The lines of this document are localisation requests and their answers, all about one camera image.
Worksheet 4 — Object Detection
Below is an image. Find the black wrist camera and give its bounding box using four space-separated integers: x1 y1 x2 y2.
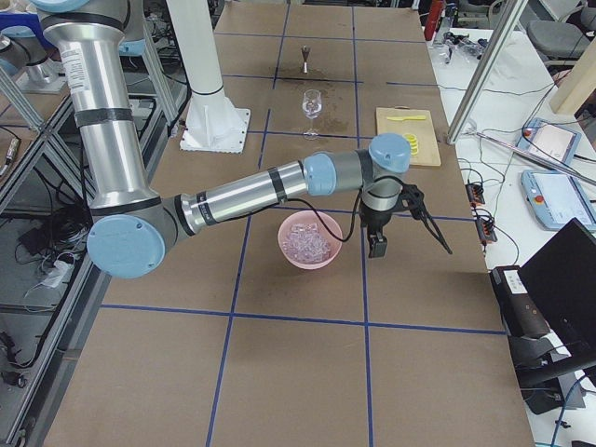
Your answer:
400 184 427 221

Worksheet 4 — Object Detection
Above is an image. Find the blue storage bin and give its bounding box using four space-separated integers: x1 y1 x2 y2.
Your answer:
0 7 39 31

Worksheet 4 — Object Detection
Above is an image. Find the yellow plastic knife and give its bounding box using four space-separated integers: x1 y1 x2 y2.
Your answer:
386 115 427 122

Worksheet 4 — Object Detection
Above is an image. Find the red cylinder bottle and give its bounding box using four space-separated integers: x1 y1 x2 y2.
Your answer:
424 0 444 42

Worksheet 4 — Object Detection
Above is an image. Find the pink bowl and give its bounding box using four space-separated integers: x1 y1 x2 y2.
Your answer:
278 210 343 270

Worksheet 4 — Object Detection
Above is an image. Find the black camera cable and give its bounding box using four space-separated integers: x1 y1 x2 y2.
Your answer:
283 176 454 255

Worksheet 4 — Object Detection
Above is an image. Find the teach pendant far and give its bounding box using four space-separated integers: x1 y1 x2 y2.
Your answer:
517 118 581 164

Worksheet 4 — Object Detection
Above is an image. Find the clear wine glass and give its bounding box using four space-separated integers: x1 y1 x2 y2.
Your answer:
302 89 322 140

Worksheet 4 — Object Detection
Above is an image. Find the teach pendant near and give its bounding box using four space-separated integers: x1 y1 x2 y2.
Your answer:
521 169 595 232

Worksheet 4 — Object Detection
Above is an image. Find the aluminium frame post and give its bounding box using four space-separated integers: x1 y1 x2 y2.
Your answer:
446 0 528 145

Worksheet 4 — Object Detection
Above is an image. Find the metal rod green clamp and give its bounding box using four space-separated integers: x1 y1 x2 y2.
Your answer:
463 129 596 186

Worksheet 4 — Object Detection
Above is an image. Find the steel jigger cup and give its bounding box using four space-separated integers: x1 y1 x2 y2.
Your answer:
301 46 311 75

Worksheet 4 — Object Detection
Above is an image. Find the clear ice cubes pile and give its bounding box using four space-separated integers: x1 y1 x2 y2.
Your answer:
282 223 331 264

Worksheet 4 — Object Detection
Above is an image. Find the bamboo cutting board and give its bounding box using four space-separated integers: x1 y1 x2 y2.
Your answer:
375 107 441 168

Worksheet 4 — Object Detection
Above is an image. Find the teach pendant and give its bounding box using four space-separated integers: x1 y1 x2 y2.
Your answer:
517 118 581 164
521 169 595 232

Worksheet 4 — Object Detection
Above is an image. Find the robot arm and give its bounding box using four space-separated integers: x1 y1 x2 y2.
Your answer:
35 1 411 278

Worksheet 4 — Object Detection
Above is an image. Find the black laptop monitor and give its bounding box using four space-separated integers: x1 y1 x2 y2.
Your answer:
519 218 595 352

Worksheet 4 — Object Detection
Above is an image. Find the grey office chair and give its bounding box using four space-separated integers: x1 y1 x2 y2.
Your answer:
526 1 595 67

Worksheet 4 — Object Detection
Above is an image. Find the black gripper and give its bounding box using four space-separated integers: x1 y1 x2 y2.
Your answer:
360 203 392 259

